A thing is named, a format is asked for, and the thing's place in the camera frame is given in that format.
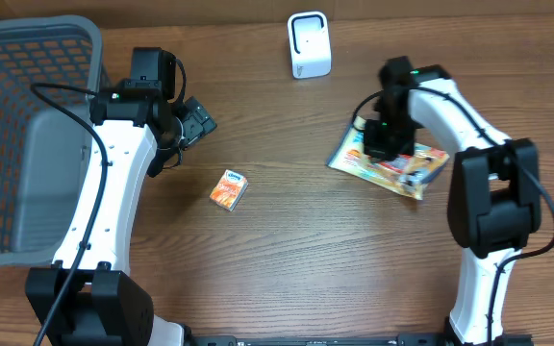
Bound yellow snack bag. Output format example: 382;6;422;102
327;125;449;200

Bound orange white tissue pack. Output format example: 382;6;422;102
210;169;248;211

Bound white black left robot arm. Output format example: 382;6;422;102
25;47;216;345

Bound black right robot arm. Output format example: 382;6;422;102
363;57;541;345

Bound white barcode scanner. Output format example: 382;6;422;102
287;11;332;79

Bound grey plastic shopping basket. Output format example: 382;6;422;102
0;15;109;266

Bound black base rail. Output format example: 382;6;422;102
180;334;536;346

